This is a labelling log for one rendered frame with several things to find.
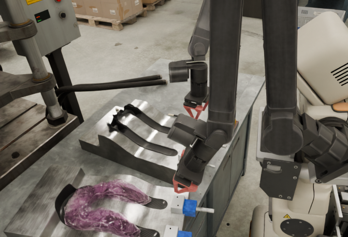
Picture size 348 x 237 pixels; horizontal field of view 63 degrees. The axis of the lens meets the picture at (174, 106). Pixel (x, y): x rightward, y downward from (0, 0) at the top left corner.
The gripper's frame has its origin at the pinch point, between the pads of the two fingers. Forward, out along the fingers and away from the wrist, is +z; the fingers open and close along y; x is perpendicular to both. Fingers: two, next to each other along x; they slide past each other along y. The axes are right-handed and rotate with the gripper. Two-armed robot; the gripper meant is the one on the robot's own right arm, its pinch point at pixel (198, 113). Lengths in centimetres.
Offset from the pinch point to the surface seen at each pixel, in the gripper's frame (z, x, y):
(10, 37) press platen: -23, -74, 14
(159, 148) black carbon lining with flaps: 13.5, -11.8, 9.8
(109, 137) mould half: 8.8, -29.3, 17.2
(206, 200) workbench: 49.1, 3.9, -0.9
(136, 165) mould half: 18.3, -17.7, 17.5
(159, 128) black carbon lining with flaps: 13.7, -18.2, -0.3
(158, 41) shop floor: 102, -182, -255
